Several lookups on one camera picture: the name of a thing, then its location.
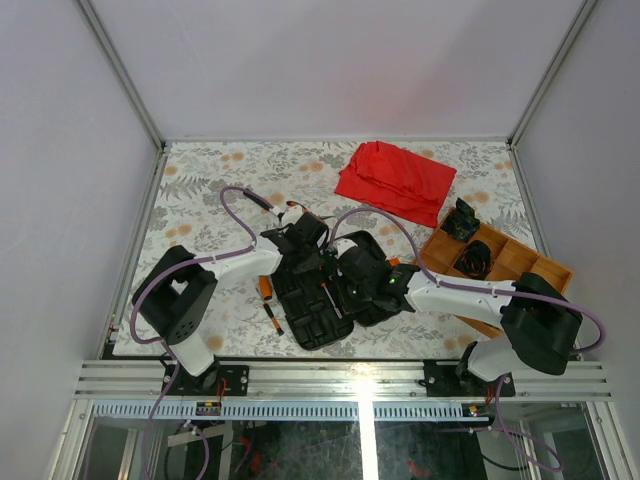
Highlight large orange handled screwdriver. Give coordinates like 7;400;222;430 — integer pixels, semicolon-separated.
321;282;343;319

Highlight black plastic tool case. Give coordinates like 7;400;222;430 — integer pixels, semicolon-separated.
272;229;416;351

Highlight small orange black screwdriver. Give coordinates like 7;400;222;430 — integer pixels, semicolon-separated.
263;302;284;336

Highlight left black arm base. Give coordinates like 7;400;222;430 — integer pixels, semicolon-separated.
162;360;250;399

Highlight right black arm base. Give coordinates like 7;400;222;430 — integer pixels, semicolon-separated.
416;338;515;398

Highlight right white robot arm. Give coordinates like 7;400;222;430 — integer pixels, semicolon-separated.
332;238;583;395

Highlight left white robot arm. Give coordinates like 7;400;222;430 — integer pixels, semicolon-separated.
130;206;328;395

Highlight orange black pliers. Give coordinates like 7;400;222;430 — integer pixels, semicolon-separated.
286;201;307;212

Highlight red folded cloth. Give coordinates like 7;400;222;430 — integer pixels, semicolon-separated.
335;141;457;228

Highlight wooden compartment tray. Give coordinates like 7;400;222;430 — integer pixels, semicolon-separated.
412;204;575;339

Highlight black handled hammer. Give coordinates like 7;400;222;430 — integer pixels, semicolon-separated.
243;190;281;216

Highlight aluminium front rail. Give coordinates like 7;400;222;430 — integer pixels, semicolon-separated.
74;359;612;421

